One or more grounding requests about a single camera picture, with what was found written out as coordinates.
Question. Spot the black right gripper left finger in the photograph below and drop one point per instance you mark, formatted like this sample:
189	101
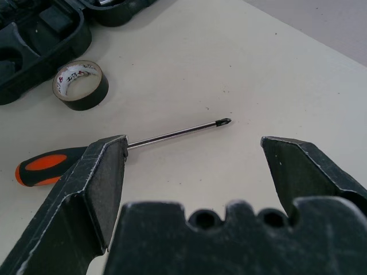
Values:
71	200

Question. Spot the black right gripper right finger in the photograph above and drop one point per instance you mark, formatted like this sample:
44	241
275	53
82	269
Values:
309	172

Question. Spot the orange black Phillips screwdriver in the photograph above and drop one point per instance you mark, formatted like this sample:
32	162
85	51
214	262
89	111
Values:
43	166

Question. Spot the black electrical tape roll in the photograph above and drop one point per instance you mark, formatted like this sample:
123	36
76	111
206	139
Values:
86	100

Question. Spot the black tool case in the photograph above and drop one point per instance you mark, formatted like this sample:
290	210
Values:
71	37

